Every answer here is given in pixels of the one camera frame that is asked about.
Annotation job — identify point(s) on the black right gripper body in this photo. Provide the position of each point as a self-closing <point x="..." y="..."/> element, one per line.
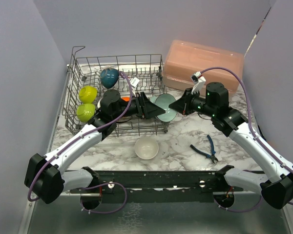
<point x="195" y="103"/>

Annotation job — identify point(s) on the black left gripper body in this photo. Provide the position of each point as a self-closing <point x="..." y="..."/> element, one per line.
<point x="139" y="106"/>

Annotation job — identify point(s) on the white round bowl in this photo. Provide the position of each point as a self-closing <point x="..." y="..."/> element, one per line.
<point x="125" y="98"/>

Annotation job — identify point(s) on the beige patterned bowl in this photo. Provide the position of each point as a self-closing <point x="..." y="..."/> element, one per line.
<point x="146" y="148"/>

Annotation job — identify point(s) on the grey bowl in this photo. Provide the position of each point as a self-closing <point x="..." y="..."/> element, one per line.
<point x="99" y="103"/>

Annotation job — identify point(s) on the dark brown bowl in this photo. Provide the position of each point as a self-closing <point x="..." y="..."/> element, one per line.
<point x="109" y="77"/>

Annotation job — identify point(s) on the yellow-green bowl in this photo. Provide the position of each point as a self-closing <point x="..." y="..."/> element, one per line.
<point x="87" y="94"/>

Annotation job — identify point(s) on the celadon green bowl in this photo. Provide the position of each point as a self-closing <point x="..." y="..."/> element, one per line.
<point x="153" y="99"/>

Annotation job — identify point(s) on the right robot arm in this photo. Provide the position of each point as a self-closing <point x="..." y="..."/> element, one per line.
<point x="276" y="184"/>

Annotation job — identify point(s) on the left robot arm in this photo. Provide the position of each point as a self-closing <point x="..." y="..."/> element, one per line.
<point x="48" y="176"/>

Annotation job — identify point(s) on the orange-tipped screwdriver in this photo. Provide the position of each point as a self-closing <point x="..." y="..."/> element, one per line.
<point x="260" y="132"/>

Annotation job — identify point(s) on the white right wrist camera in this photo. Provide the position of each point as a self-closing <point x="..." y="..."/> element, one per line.
<point x="199" y="81"/>

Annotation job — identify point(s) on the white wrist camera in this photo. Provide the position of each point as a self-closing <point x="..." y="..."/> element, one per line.
<point x="133" y="84"/>
<point x="199" y="81"/>

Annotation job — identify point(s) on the grey wire dish rack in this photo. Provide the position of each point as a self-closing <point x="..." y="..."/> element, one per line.
<point x="124" y="84"/>

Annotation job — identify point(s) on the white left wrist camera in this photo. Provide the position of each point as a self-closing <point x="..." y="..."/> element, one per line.
<point x="133" y="84"/>

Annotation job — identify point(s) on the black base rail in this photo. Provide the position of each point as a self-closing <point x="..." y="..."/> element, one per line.
<point x="156" y="186"/>

